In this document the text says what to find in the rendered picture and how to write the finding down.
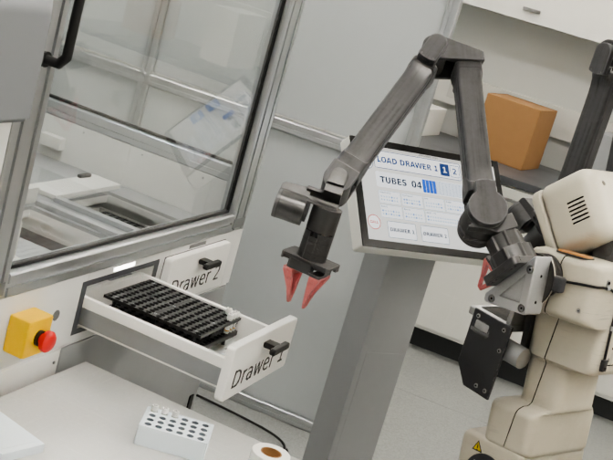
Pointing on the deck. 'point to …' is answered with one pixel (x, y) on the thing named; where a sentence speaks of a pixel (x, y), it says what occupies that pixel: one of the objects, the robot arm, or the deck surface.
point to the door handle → (67, 39)
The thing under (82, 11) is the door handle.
